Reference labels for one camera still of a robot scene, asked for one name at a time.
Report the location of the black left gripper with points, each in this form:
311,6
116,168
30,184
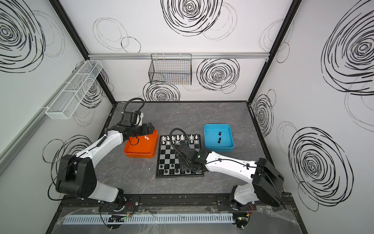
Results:
147,129

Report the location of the blue plastic tray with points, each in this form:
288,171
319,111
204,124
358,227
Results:
218,137

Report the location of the orange plastic tray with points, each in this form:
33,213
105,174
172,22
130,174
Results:
141,147

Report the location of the white mesh shelf basket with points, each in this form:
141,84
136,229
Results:
82,89

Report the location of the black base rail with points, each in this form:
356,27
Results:
220,202

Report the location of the black vertical frame post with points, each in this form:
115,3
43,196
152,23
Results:
58,8

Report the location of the black and white chessboard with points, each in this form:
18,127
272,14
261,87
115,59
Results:
168,164

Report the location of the white slotted cable duct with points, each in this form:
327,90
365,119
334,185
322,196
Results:
112,219

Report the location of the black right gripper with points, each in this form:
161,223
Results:
181,150

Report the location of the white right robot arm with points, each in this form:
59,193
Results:
263,181

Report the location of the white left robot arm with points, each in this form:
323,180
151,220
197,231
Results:
76,175

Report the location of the aluminium wall rail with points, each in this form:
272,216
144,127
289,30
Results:
195,55

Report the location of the black right frame post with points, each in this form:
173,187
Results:
276,44

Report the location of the black wire basket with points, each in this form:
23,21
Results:
172,71

